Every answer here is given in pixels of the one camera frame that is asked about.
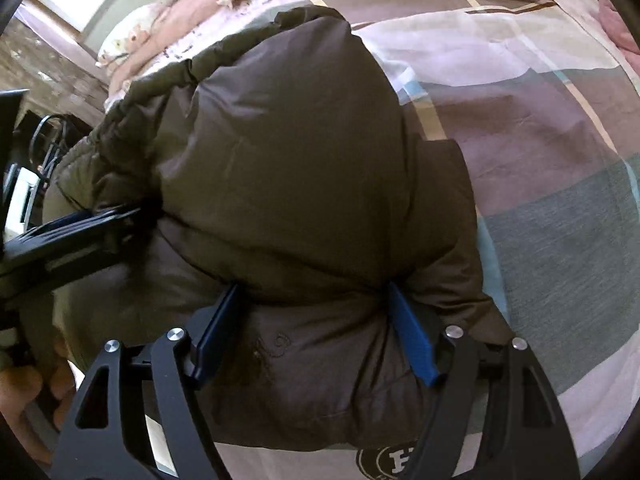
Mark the pink quilted garment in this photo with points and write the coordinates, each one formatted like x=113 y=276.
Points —
x=614 y=26

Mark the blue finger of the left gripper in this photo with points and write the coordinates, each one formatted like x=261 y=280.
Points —
x=61 y=226

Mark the black metal chair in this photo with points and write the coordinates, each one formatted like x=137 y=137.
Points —
x=52 y=139

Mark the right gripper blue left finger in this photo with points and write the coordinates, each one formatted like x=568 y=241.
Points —
x=207 y=330

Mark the pink floral pillow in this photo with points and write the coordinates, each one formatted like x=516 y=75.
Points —
x=130 y=33

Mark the olive hooded down jacket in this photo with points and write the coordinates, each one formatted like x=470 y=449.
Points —
x=280 y=160

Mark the person's left hand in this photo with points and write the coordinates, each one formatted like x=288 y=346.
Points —
x=21 y=386

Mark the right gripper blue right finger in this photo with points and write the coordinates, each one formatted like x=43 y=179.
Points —
x=415 y=339

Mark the pink grey patchwork bedsheet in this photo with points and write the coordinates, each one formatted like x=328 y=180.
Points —
x=546 y=113

